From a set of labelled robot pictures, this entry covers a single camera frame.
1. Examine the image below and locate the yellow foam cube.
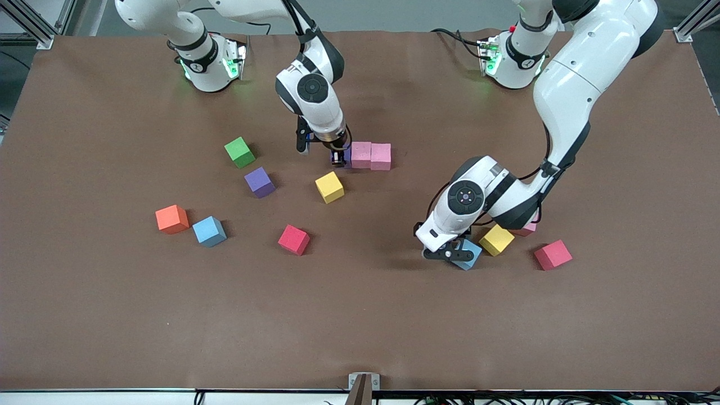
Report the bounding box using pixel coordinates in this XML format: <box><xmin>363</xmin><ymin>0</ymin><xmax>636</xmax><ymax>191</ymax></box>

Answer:
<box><xmin>315</xmin><ymin>172</ymin><xmax>345</xmax><ymax>204</ymax></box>
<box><xmin>479</xmin><ymin>224</ymin><xmax>515</xmax><ymax>257</ymax></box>

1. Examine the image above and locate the blue foam cube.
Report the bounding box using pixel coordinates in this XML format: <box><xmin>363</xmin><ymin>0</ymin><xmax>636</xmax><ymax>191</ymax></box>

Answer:
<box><xmin>192</xmin><ymin>216</ymin><xmax>227</xmax><ymax>248</ymax></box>
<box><xmin>453</xmin><ymin>239</ymin><xmax>483</xmax><ymax>271</ymax></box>

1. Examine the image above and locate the red foam cube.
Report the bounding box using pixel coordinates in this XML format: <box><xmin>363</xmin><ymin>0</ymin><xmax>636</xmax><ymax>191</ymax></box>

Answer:
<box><xmin>533</xmin><ymin>240</ymin><xmax>573</xmax><ymax>272</ymax></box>
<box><xmin>277</xmin><ymin>224</ymin><xmax>311</xmax><ymax>257</ymax></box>

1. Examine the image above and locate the green foam cube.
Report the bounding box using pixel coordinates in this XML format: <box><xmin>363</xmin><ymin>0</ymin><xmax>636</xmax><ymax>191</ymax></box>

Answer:
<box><xmin>224</xmin><ymin>137</ymin><xmax>256</xmax><ymax>169</ymax></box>

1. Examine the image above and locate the brown table mat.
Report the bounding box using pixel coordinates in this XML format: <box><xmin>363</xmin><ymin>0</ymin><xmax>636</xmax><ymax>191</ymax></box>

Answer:
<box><xmin>0</xmin><ymin>28</ymin><xmax>720</xmax><ymax>393</ymax></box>

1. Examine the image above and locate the metal connector box green light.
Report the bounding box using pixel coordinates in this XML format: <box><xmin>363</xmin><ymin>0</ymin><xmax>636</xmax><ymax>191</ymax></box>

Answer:
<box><xmin>221</xmin><ymin>38</ymin><xmax>249</xmax><ymax>80</ymax></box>
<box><xmin>478</xmin><ymin>36</ymin><xmax>502</xmax><ymax>77</ymax></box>

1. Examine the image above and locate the orange foam cube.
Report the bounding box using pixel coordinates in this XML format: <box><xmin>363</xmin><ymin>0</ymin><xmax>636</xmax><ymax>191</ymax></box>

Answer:
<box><xmin>155</xmin><ymin>205</ymin><xmax>190</xmax><ymax>235</ymax></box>

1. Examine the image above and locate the thin black base cable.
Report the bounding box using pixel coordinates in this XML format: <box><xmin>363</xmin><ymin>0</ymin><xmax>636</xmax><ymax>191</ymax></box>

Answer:
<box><xmin>430</xmin><ymin>28</ymin><xmax>485</xmax><ymax>60</ymax></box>

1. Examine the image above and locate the grey metal camera bracket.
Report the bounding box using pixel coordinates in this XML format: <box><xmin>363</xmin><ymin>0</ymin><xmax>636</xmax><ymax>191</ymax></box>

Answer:
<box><xmin>348</xmin><ymin>372</ymin><xmax>381</xmax><ymax>405</ymax></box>

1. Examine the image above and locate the aluminium frame profile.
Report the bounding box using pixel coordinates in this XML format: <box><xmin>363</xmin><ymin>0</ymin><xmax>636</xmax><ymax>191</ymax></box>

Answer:
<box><xmin>0</xmin><ymin>0</ymin><xmax>77</xmax><ymax>50</ymax></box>
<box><xmin>674</xmin><ymin>0</ymin><xmax>720</xmax><ymax>43</ymax></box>

